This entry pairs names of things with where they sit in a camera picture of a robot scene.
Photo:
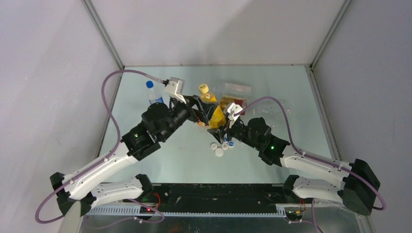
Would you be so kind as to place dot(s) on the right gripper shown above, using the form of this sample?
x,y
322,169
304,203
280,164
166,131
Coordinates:
x,y
219,133

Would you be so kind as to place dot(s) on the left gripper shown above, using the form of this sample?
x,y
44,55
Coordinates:
x,y
204,109

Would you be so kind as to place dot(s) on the plain white cap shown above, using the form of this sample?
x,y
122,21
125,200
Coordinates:
x,y
219,152

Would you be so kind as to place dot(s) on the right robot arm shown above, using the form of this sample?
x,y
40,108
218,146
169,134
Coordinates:
x,y
353,184

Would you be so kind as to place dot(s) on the solid blue cap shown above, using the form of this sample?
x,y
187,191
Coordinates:
x,y
149,84

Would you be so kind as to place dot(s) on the yellow cap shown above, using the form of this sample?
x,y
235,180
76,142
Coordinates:
x,y
203,88

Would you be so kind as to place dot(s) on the yellow label bottle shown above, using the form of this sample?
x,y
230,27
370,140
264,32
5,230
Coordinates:
x,y
217,118

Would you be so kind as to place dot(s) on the orange navy label bottle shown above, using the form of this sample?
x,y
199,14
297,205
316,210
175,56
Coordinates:
x,y
202,124

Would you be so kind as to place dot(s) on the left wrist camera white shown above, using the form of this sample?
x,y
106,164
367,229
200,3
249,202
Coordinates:
x,y
174,87

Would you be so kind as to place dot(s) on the white cap left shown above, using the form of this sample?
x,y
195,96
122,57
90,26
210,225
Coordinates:
x,y
214,146

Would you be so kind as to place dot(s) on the clear bottle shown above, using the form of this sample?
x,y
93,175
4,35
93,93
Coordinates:
x,y
266,109
232,89

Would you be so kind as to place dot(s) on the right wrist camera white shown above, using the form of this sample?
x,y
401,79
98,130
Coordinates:
x,y
232,112

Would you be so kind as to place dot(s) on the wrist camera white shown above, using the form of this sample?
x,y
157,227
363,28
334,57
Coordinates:
x,y
174,87
232,112

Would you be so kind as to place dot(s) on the clear bottle far back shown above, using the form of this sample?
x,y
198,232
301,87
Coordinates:
x,y
232,89

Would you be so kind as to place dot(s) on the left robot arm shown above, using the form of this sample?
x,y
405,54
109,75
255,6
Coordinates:
x,y
159,122

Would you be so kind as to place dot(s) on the red gold label bottle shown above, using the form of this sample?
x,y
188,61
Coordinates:
x,y
226,100

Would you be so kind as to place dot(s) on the clear bottle upper right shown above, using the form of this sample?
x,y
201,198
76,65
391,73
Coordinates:
x,y
266,109

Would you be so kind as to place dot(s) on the crushed blue label bottle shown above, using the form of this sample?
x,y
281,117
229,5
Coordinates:
x,y
154,95

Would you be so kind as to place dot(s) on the blue white cap right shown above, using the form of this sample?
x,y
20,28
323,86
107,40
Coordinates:
x,y
231,143

